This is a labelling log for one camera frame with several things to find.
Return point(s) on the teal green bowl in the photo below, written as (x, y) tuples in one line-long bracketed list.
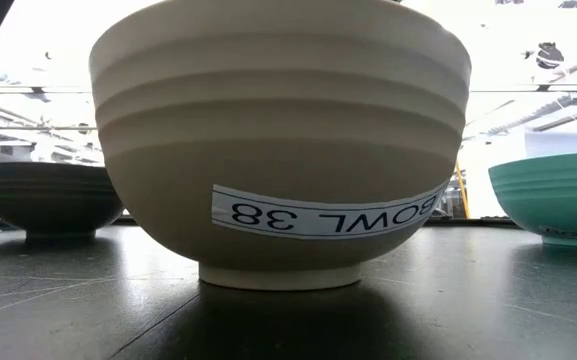
[(553, 195)]

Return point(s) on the black aluminium table frame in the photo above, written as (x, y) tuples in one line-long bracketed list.
[(468, 221)]

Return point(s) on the black round ceiling fixture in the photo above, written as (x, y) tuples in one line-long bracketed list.
[(549, 56)]

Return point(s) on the thin grey overhead rail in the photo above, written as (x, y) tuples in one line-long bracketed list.
[(544, 88)]

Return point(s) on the dark grey bowl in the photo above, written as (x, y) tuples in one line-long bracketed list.
[(53, 195)]

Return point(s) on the beige ribbed labelled bowl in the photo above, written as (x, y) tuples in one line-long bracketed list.
[(278, 125)]

